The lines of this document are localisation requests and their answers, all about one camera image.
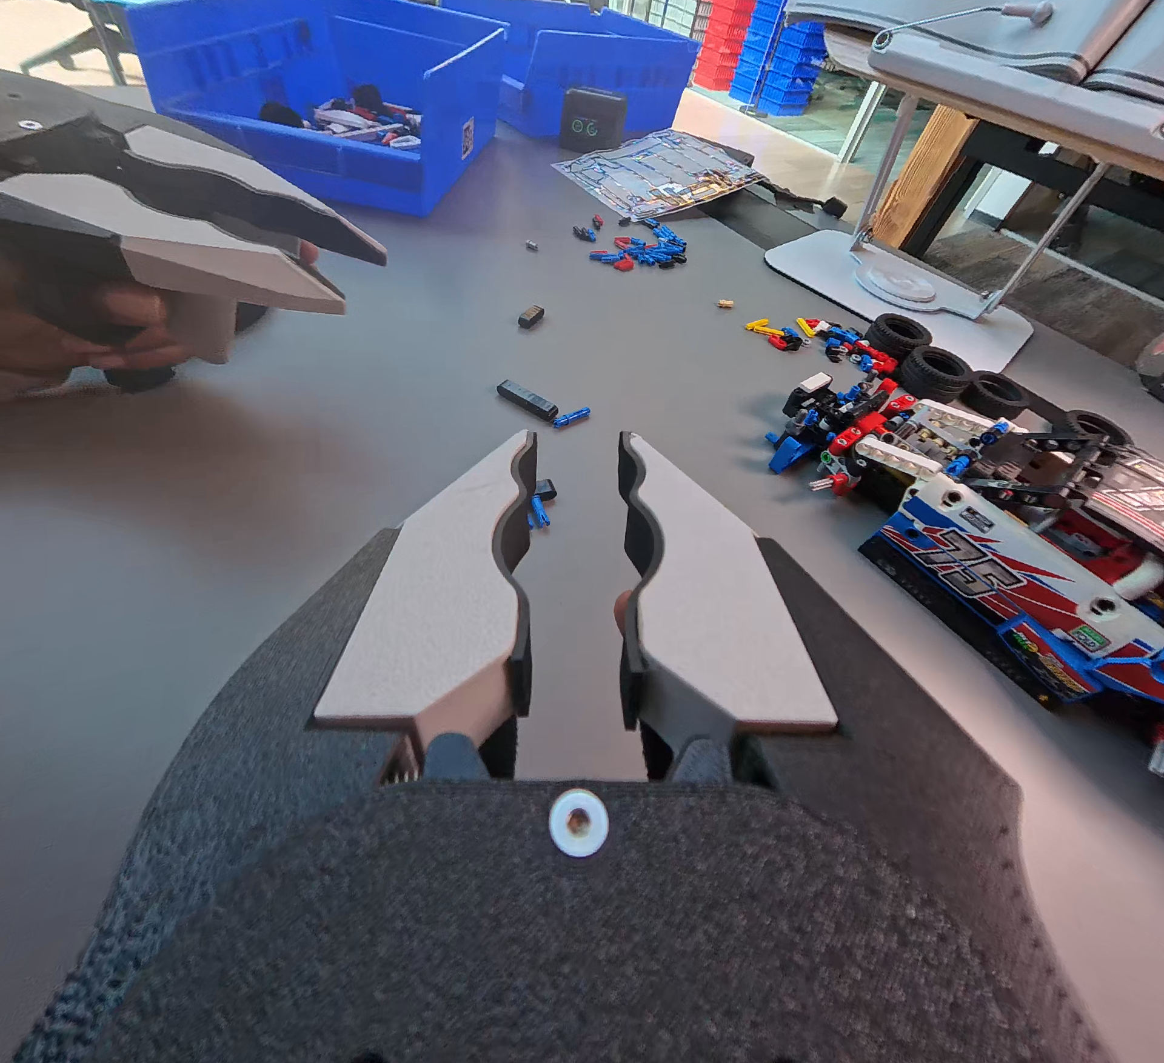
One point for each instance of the shelf of red blue bins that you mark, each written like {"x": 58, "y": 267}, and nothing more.
{"x": 754, "y": 27}

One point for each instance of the person's left hand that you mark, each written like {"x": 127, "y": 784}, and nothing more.
{"x": 82, "y": 354}

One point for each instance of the silver sticker sheet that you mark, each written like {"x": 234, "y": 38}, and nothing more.
{"x": 654, "y": 172}

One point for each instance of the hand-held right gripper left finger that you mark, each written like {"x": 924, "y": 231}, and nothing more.
{"x": 426, "y": 609}

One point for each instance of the black toy tyre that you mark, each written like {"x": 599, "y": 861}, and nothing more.
{"x": 978, "y": 405}
{"x": 914, "y": 387}
{"x": 878, "y": 341}
{"x": 1073, "y": 426}

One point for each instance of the pile of mixed coloured pieces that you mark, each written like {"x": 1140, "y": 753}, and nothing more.
{"x": 841, "y": 341}

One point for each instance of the blue bin with pieces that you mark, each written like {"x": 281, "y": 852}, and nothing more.
{"x": 364, "y": 172}

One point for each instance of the blue connector pin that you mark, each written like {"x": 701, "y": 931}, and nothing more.
{"x": 571, "y": 419}

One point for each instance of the small black box device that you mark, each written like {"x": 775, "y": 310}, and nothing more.
{"x": 590, "y": 123}

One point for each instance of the black beam with blue pins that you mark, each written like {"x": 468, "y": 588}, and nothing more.
{"x": 539, "y": 511}

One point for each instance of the grey desk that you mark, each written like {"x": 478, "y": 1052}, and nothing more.
{"x": 364, "y": 463}

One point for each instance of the wooden table leg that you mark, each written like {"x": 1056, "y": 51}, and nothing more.
{"x": 923, "y": 172}

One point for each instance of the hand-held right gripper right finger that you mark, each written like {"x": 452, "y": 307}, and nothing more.
{"x": 736, "y": 627}

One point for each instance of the person's right hand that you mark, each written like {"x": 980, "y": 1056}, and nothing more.
{"x": 623, "y": 614}

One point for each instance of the short black brick beam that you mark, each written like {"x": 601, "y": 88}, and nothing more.
{"x": 530, "y": 318}

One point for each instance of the pile of blue red pins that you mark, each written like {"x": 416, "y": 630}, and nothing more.
{"x": 645, "y": 250}

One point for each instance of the long black brick beam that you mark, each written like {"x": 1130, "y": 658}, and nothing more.
{"x": 526, "y": 401}

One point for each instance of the empty blue bin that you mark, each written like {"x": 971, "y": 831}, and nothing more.
{"x": 617, "y": 72}

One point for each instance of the toy brick race car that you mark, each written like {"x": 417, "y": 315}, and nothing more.
{"x": 963, "y": 554}

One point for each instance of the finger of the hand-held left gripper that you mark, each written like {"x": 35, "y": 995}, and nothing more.
{"x": 209, "y": 259}
{"x": 236, "y": 172}

